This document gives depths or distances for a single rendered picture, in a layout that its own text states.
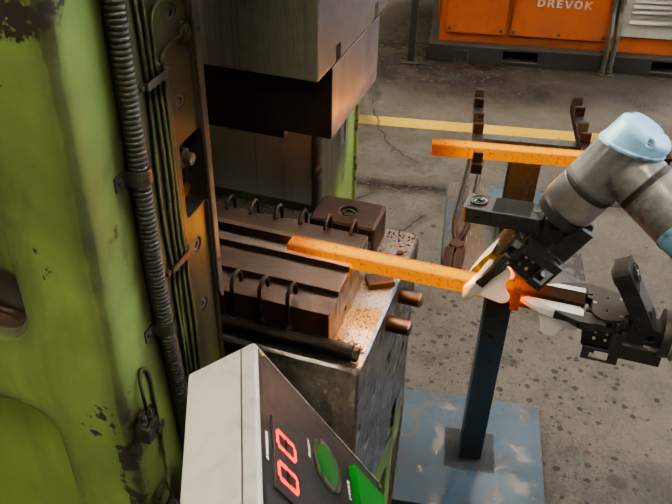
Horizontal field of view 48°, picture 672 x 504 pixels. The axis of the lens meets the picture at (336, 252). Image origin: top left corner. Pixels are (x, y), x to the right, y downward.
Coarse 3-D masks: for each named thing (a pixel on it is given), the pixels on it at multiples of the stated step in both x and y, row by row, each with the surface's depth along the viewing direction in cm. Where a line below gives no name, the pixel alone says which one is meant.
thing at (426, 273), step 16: (304, 240) 121; (320, 240) 121; (320, 256) 120; (336, 256) 118; (352, 256) 118; (368, 256) 118; (384, 256) 118; (368, 272) 118; (384, 272) 117; (400, 272) 116; (416, 272) 115; (432, 272) 115; (448, 272) 115; (464, 272) 115; (448, 288) 115; (512, 288) 112; (528, 288) 111; (544, 288) 111; (560, 288) 111; (512, 304) 111; (576, 304) 109
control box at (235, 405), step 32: (256, 352) 73; (192, 384) 74; (224, 384) 72; (256, 384) 70; (288, 384) 77; (192, 416) 71; (224, 416) 68; (256, 416) 67; (288, 416) 73; (192, 448) 68; (224, 448) 66; (256, 448) 64; (288, 448) 69; (192, 480) 65; (224, 480) 63; (256, 480) 61; (320, 480) 73
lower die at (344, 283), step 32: (256, 224) 128; (288, 224) 128; (224, 256) 120; (256, 256) 121; (288, 256) 120; (224, 288) 116; (256, 288) 116; (320, 288) 115; (352, 288) 122; (320, 320) 112
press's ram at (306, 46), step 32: (224, 0) 82; (256, 0) 81; (288, 0) 80; (320, 0) 79; (352, 0) 90; (384, 0) 104; (224, 32) 85; (256, 32) 83; (288, 32) 82; (320, 32) 81; (352, 32) 93; (224, 64) 87; (256, 64) 86; (288, 64) 84; (320, 64) 84
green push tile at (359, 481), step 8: (352, 464) 82; (352, 472) 81; (360, 472) 82; (352, 480) 80; (360, 480) 81; (368, 480) 83; (352, 488) 80; (360, 488) 80; (368, 488) 82; (376, 488) 85; (360, 496) 79; (368, 496) 81; (376, 496) 83
